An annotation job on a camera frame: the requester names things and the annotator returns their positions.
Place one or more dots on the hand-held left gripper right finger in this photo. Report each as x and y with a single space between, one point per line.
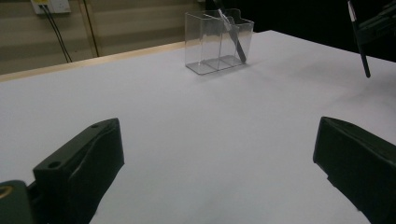
361 168

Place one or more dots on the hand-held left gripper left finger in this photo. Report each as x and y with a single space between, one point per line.
81 168

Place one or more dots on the long thin black brush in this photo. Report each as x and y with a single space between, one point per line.
364 59

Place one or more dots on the short black makeup brush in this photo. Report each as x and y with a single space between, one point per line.
238 46

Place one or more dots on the clear acrylic organizer box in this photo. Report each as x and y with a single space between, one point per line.
202 40

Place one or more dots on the white wall socket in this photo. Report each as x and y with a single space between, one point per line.
59 6

